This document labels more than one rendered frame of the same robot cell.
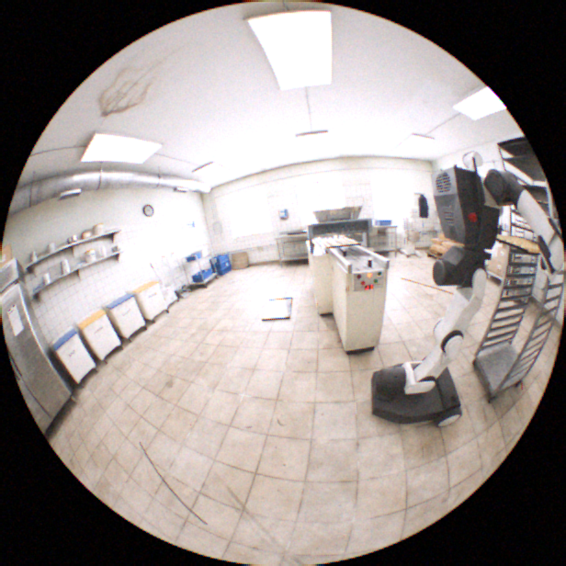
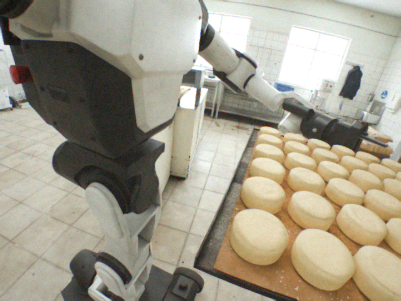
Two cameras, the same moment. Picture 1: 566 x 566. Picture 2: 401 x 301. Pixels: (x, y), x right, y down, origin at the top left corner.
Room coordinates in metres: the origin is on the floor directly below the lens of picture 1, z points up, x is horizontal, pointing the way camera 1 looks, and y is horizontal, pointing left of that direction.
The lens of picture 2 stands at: (0.02, -0.98, 1.27)
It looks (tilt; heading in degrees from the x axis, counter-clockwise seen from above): 27 degrees down; 354
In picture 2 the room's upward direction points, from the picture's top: 9 degrees clockwise
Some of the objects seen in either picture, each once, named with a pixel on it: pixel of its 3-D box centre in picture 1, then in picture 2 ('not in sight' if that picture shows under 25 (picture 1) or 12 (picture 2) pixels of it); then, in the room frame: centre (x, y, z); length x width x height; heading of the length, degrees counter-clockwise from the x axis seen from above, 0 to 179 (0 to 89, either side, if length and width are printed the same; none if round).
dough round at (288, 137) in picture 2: not in sight; (294, 140); (0.38, -1.23, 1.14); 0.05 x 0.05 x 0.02
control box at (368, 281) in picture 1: (368, 279); not in sight; (0.99, -0.61, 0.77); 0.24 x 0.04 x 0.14; 81
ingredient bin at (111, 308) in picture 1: (124, 317); not in sight; (1.99, 3.01, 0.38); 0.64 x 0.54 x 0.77; 74
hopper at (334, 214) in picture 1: (336, 214); not in sight; (1.85, -0.74, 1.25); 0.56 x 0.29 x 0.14; 81
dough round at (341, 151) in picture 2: not in sight; (342, 153); (0.34, -1.34, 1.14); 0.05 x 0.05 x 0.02
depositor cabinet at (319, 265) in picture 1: (333, 270); (171, 124); (2.32, -0.81, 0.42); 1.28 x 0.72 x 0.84; 171
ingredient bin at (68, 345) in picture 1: (73, 356); not in sight; (0.73, 3.35, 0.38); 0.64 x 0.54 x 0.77; 78
